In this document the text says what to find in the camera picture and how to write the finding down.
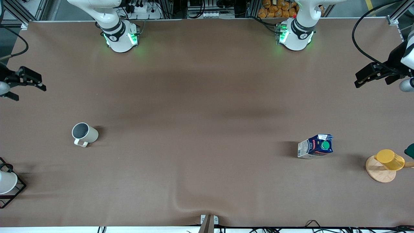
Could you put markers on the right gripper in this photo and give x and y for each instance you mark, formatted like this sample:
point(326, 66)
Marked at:
point(4, 75)

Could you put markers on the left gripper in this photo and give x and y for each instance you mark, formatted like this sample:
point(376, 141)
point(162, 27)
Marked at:
point(395, 60)

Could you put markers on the beige mug with grey inside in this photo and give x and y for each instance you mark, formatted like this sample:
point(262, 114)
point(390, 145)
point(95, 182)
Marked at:
point(85, 133)

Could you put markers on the blue white milk carton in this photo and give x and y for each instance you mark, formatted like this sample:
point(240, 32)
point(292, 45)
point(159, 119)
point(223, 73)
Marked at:
point(315, 147)

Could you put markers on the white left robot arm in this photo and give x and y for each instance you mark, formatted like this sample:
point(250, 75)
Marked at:
point(296, 35)

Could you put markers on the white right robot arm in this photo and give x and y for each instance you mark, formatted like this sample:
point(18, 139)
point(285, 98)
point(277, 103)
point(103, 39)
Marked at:
point(119, 35)

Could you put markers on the dark green cup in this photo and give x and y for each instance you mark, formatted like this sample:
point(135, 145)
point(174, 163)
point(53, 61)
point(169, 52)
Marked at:
point(410, 151)

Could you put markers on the yellow plastic cup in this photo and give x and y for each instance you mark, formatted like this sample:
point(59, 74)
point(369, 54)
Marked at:
point(389, 159)

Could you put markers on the white cup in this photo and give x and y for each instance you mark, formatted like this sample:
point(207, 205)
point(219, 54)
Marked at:
point(6, 182)

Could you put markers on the round wooden cup stand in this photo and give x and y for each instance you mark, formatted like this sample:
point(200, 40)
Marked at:
point(380, 173)

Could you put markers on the pile of orange bread rolls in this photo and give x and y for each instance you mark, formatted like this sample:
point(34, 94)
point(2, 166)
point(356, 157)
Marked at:
point(276, 9)

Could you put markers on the white power strip with plugs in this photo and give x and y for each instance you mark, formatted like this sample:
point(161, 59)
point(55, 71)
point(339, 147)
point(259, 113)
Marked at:
point(144, 9)

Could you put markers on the small white power strip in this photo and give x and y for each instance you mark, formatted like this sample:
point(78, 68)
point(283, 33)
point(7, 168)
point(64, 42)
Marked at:
point(212, 14)

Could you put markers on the aluminium frame post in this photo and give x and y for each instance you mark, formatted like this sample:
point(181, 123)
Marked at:
point(399, 14)
point(30, 11)

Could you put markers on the metal bracket plate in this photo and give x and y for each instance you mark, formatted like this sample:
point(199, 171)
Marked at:
point(216, 220)

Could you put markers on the grey mount post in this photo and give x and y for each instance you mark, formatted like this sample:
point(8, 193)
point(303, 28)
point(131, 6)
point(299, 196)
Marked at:
point(207, 226)

